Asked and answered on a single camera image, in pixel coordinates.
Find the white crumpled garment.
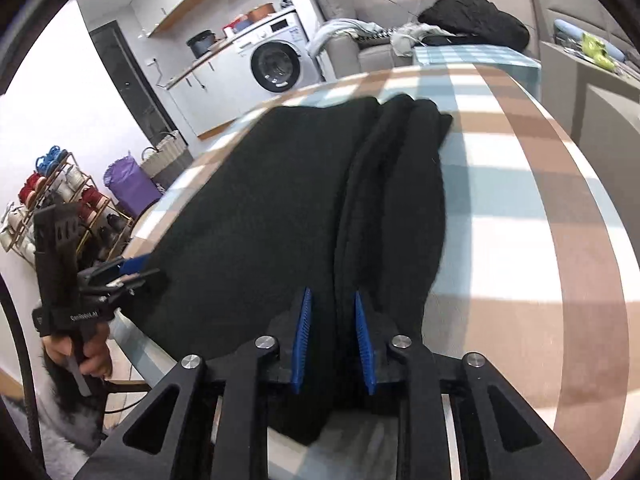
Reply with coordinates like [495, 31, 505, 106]
[390, 22, 426, 56]

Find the black glass door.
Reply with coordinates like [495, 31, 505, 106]
[89, 21, 173, 143]

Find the person's left forearm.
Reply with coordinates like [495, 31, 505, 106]
[40, 350, 108, 453]

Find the wooden shoe rack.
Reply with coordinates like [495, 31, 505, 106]
[0, 145, 133, 271]

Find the purple bag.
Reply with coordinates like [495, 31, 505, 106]
[103, 156, 163, 218]

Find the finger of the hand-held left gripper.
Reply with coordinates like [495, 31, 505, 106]
[117, 255, 152, 276]
[122, 269, 162, 293]

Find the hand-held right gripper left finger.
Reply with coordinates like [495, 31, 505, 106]
[75, 287, 314, 480]

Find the white washing machine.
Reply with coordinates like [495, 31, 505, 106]
[234, 7, 323, 93]

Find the green toy figure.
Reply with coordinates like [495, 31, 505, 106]
[580, 32, 616, 68]

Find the black knit sweater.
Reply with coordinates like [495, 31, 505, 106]
[117, 94, 453, 446]

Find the white base cabinet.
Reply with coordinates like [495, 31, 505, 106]
[165, 40, 261, 138]

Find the light blue pillow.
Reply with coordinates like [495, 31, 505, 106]
[554, 19, 626, 61]

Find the plaid blanket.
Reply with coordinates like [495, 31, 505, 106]
[107, 62, 636, 480]

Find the person's left hand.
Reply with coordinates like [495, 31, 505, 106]
[42, 322, 112, 378]

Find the grey sofa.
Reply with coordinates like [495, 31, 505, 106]
[307, 0, 556, 83]

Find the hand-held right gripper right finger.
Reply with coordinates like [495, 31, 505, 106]
[353, 290, 591, 480]

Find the black cooking pot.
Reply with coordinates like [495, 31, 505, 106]
[186, 30, 217, 58]

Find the black cable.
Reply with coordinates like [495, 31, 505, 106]
[0, 280, 46, 471]

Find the grey side table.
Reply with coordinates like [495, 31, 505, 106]
[540, 40, 640, 151]

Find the woven laundry basket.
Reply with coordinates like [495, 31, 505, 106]
[141, 130, 193, 181]

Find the black puffy jacket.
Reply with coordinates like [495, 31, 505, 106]
[417, 0, 530, 51]

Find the teal checked cloth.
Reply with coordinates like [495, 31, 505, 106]
[412, 44, 542, 96]

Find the grey throw blanket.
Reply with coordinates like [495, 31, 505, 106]
[306, 19, 381, 58]

